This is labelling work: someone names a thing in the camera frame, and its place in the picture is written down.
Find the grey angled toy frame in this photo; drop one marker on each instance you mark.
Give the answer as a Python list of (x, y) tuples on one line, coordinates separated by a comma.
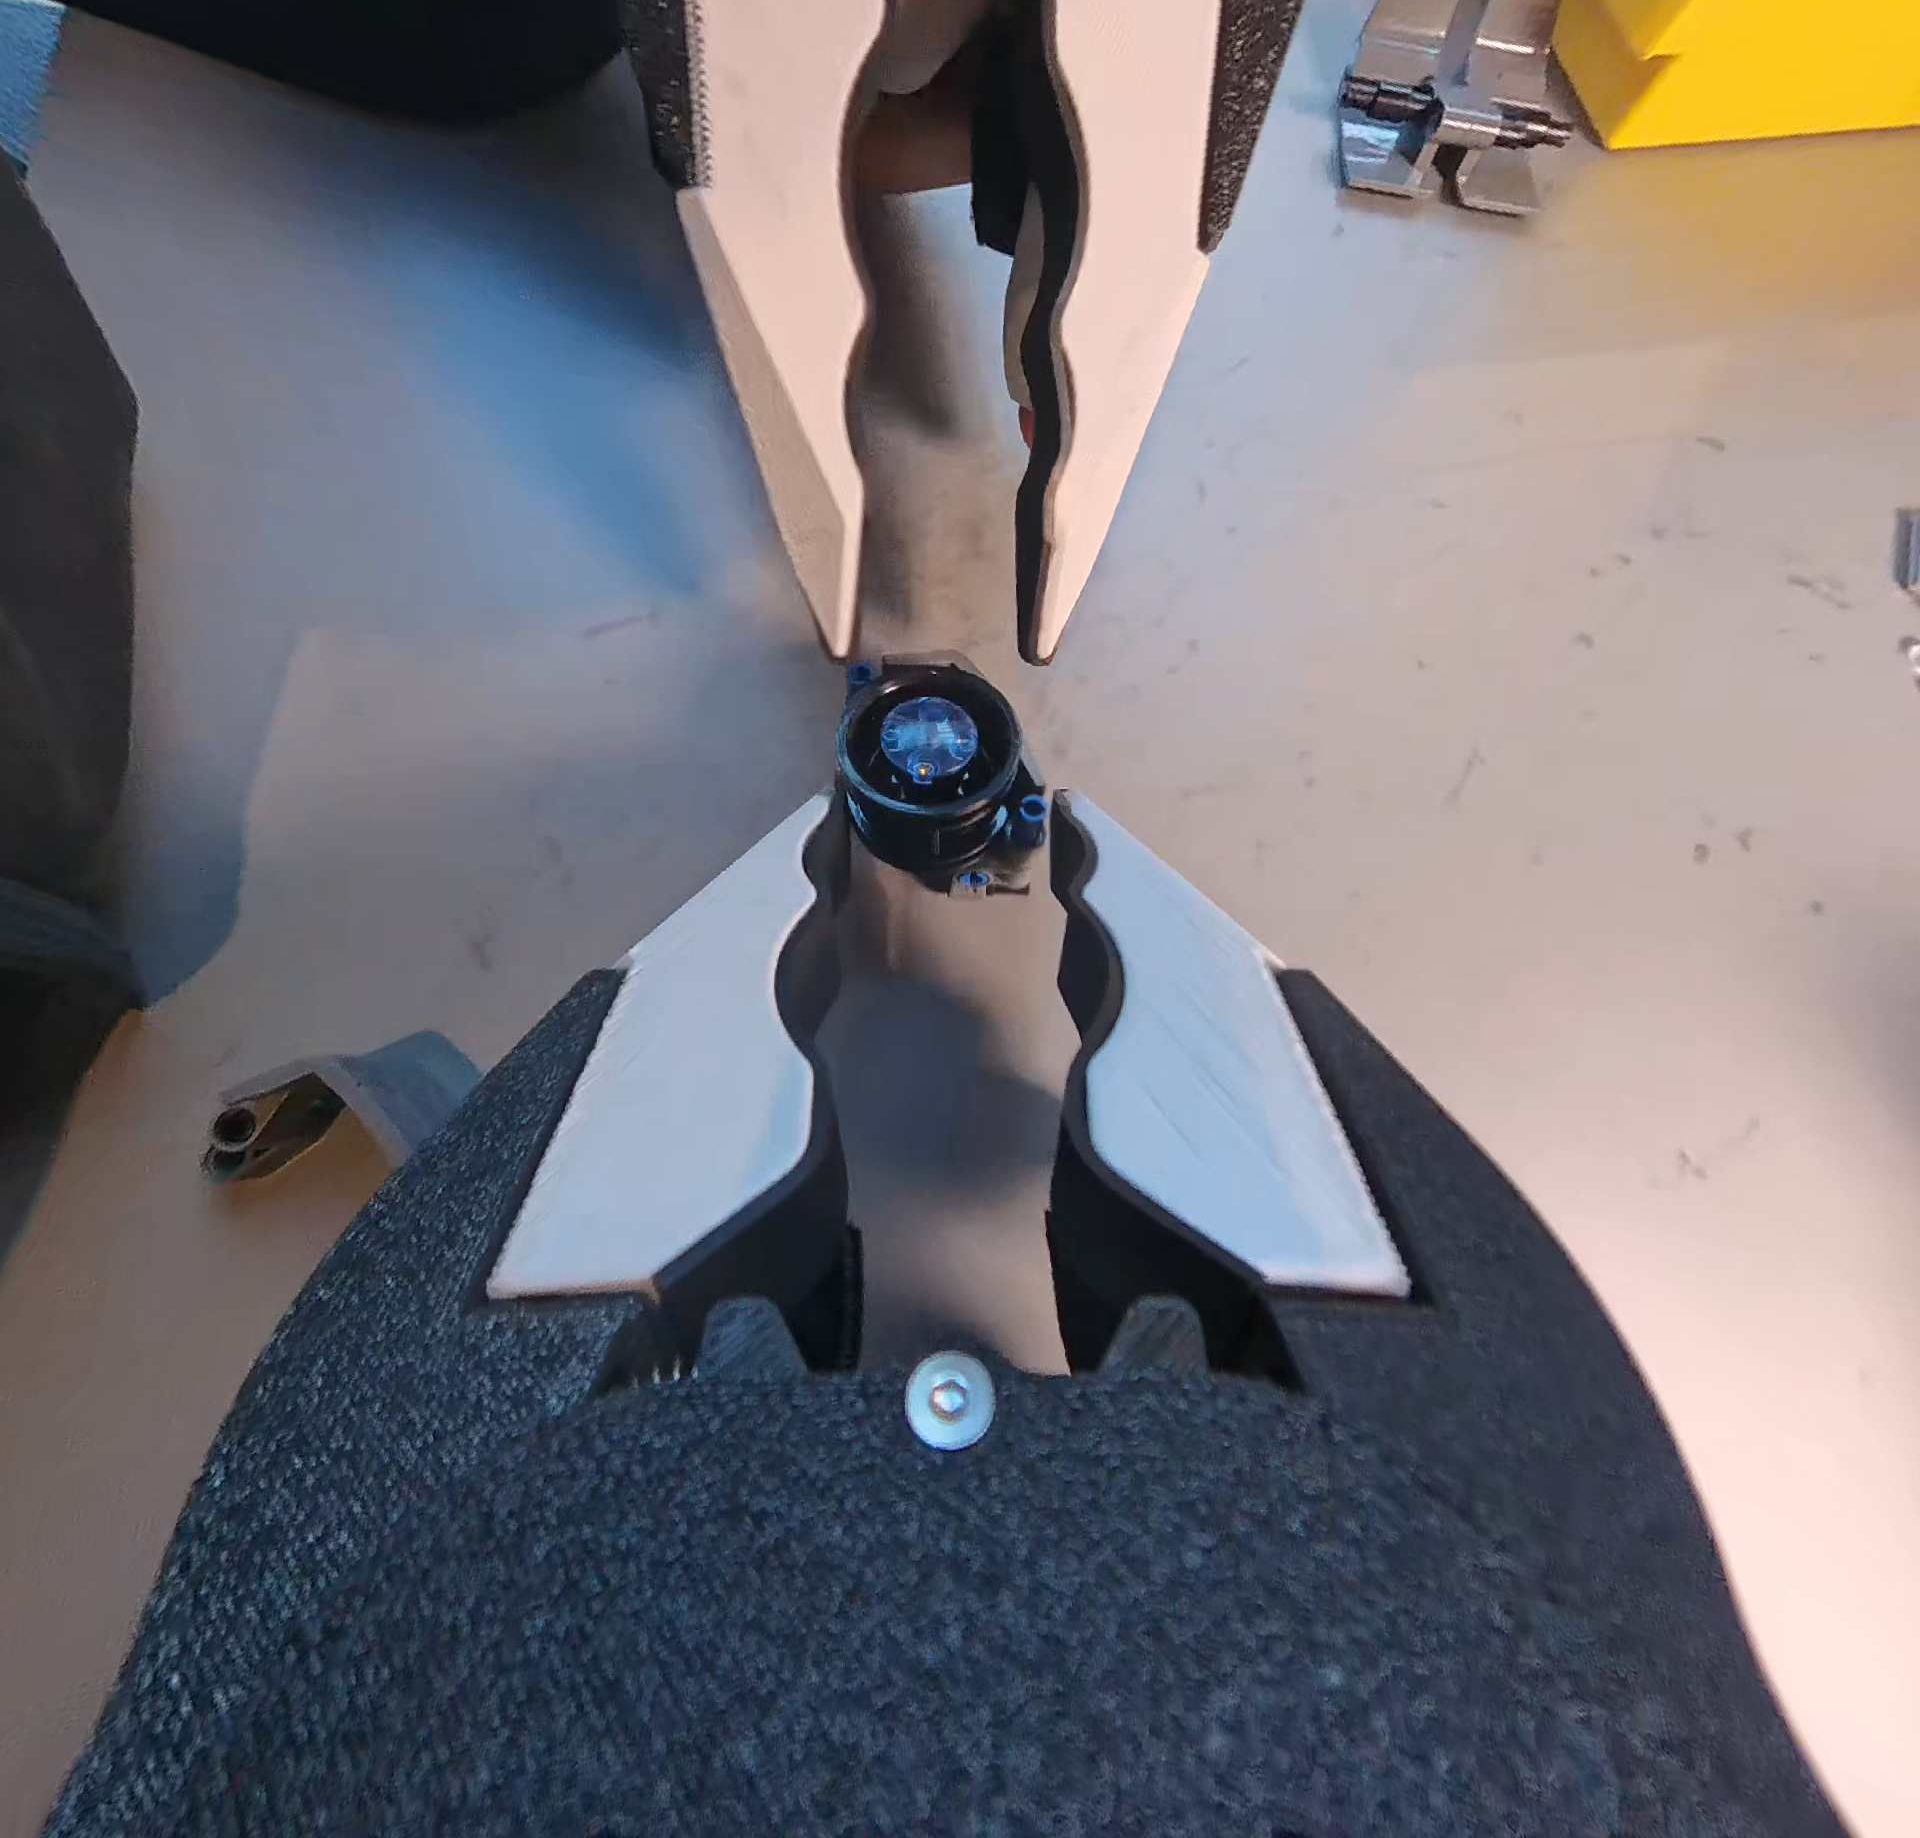
[(394, 1082)]

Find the grey desk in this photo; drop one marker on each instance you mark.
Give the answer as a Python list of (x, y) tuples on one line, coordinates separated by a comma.
[(1504, 668)]

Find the pile of small toy parts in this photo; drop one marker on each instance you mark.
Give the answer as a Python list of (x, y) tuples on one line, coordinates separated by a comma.
[(1909, 550)]

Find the grey office chair seat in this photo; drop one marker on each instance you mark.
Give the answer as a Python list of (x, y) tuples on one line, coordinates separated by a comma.
[(29, 71)]

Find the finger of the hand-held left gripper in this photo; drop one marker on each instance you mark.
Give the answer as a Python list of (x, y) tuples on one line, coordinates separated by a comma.
[(1141, 224), (786, 149)]

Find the person's left hand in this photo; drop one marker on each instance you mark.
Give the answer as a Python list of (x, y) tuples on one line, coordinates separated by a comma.
[(921, 149)]

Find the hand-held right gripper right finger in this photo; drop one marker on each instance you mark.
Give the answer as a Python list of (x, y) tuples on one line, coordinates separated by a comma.
[(1236, 1108)]

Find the grey toy joint assembly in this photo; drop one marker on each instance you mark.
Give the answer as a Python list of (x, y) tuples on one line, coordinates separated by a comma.
[(932, 760)]

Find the yellow plastic bin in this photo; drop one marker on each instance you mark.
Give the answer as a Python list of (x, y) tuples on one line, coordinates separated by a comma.
[(1730, 24)]

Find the small grey bracket assembly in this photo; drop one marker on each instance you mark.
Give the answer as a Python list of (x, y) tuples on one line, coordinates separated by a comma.
[(1442, 102)]

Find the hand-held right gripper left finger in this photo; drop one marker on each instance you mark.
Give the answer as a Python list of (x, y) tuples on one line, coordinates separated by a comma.
[(681, 1108)]

